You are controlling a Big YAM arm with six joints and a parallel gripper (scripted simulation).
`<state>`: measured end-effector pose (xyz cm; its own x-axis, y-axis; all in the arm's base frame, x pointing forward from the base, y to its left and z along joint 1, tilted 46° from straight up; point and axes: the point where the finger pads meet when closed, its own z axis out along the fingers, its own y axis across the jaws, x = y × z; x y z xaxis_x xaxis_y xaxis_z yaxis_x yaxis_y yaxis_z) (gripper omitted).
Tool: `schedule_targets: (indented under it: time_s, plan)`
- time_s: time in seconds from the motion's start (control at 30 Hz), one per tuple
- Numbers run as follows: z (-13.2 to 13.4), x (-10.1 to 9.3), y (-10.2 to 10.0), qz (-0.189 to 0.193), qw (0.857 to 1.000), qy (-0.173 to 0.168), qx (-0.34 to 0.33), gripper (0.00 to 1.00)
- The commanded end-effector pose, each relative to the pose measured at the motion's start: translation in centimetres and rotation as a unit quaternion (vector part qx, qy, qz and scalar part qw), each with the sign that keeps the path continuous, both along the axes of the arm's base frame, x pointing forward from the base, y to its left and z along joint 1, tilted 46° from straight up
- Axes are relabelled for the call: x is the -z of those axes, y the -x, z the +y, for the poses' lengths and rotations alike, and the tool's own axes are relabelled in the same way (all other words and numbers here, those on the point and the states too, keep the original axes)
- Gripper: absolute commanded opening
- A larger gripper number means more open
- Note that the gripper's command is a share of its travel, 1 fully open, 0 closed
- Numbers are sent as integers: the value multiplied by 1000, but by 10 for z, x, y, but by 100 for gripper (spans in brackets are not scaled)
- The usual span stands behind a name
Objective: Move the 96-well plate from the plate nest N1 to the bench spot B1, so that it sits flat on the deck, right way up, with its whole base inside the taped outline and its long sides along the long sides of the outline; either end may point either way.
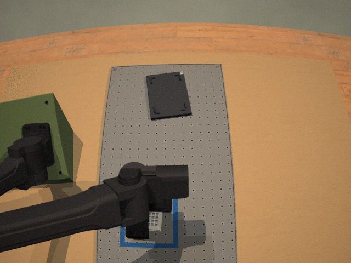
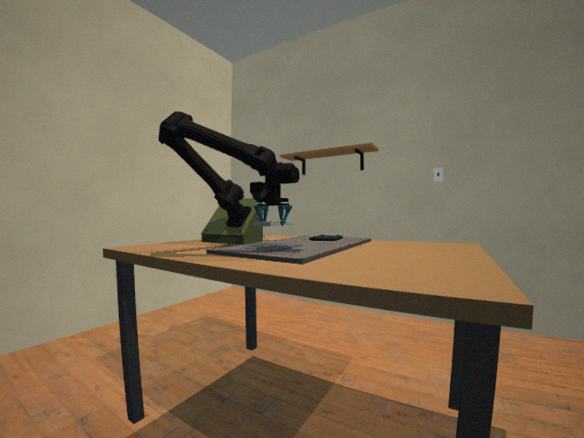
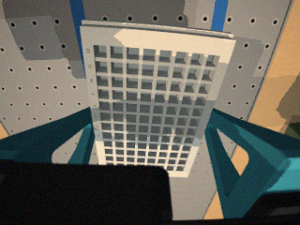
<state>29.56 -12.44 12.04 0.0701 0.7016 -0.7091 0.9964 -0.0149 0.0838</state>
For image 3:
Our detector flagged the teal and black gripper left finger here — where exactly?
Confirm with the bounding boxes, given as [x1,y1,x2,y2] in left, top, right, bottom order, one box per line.
[0,107,95,164]

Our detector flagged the blue tape outline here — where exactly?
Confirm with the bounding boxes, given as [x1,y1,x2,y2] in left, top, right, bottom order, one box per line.
[69,0,229,75]

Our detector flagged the white well plate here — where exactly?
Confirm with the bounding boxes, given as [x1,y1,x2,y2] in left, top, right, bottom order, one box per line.
[80,19,236,177]

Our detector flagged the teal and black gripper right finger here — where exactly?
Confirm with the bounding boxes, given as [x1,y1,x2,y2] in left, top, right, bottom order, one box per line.
[204,108,300,218]

